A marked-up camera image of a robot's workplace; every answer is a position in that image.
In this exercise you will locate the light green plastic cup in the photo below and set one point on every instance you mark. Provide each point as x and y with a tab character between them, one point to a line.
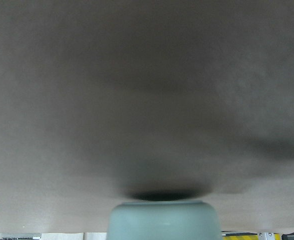
164	220

